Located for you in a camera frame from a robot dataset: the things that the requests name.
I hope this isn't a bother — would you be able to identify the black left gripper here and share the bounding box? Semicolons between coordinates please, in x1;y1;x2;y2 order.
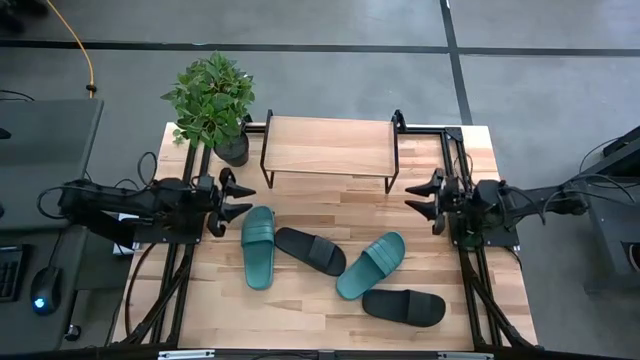
206;167;258;239

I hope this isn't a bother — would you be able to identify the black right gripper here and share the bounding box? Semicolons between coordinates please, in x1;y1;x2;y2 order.
404;167;464;237

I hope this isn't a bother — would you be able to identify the green rubber slide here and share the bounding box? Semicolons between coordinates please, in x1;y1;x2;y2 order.
335;230;407;302
240;205;277;291

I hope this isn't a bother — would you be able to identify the black rubber slide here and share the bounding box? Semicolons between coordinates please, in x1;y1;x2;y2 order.
361;288;447;329
274;226;348;278

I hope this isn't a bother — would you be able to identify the wooden shelf black metal frame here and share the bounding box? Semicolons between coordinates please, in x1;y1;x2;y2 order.
259;108;407;195

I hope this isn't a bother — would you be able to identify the green potted plant black pot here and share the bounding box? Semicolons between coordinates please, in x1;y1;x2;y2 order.
159;51;256;168

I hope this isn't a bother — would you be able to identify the black metal stand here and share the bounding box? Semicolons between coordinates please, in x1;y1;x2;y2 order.
582;124;640;294

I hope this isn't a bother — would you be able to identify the grey desk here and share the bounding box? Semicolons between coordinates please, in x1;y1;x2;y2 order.
0;223;134;357
0;98;105;232

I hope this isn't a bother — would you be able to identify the black computer mouse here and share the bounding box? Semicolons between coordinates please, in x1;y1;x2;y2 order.
29;265;64;316

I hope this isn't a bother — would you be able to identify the black keyboard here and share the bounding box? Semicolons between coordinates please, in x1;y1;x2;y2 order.
0;244;26;303

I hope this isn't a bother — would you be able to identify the black aluminium table frame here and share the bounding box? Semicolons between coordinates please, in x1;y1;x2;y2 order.
112;122;539;351

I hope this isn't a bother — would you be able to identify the silver metal bracket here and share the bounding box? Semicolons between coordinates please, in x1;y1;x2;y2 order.
437;351;495;360
158;349;216;360

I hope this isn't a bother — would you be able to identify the yellow cable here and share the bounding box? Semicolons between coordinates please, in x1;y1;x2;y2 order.
47;0;97;99

